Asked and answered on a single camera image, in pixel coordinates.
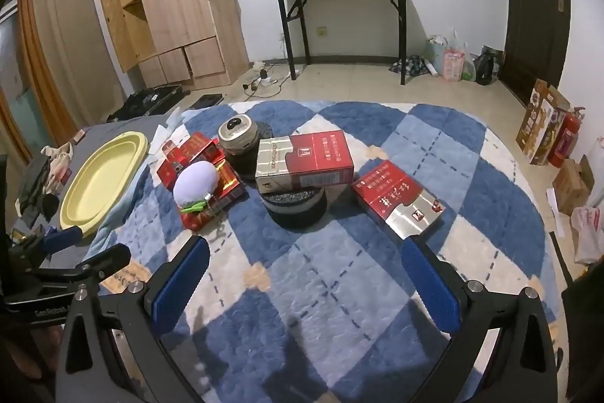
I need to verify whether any white red plastic bag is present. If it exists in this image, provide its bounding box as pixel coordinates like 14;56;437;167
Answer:
570;205;604;264

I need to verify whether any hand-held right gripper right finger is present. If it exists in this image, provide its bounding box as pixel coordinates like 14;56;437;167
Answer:
400;237;560;403

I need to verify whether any black foam disc grey band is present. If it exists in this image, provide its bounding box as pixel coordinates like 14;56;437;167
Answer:
261;186;328;234

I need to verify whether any orange curtain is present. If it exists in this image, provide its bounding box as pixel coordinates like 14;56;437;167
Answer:
16;0;83;168

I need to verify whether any beige curtain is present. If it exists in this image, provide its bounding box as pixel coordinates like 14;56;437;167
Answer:
31;0;126;130

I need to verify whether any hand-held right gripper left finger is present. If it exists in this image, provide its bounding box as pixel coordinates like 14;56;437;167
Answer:
55;235;211;403

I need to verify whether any white gold box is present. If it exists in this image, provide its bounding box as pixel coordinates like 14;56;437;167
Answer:
350;160;447;242

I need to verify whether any colourful cardboard box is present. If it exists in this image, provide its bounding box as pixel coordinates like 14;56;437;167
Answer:
515;79;572;165

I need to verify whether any beige garment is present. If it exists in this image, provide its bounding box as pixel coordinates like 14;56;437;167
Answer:
40;142;75;177

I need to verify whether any white paper sheet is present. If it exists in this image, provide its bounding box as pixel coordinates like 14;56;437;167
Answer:
151;108;183;154

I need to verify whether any dark brown door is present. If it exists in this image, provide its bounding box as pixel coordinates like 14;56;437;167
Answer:
500;0;569;106

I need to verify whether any dark shoes pile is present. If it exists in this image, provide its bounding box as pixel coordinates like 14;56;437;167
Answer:
389;56;430;76

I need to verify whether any blue white checkered blanket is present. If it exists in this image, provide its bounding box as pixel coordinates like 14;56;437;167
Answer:
85;100;564;403

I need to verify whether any pink plastic bag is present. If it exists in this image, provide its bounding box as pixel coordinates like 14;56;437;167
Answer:
442;49;465;82

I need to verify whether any red silver cigarette carton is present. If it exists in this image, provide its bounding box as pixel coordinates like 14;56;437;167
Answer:
255;131;354;195

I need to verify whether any white power strip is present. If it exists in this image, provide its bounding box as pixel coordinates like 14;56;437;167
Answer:
243;63;291;92

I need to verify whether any red white lantern print box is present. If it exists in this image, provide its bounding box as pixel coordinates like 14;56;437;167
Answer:
157;133;213;191

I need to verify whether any black flat board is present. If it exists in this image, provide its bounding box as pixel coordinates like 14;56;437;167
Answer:
189;94;223;111

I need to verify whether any brown cardboard box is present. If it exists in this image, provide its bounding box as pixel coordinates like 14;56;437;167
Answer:
552;155;595;215

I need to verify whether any black equipment case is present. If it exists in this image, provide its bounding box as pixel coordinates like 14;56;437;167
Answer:
108;85;184;123

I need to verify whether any wooden wardrobe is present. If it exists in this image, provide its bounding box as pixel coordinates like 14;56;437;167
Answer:
96;0;250;87

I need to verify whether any yellow plastic basin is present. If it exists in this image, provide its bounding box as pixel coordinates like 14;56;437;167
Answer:
60;132;149;238

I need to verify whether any red fire extinguisher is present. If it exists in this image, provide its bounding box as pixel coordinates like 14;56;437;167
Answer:
547;108;586;168

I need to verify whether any glossy red box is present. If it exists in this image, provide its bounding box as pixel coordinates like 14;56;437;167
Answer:
203;141;228;165

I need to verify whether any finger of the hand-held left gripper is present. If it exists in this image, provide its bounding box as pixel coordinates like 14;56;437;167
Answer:
8;225;85;272
23;242;133;291

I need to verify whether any round metal tin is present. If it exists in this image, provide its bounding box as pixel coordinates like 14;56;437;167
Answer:
218;114;259;156

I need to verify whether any red gold box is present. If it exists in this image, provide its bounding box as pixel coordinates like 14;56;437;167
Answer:
182;162;247;231

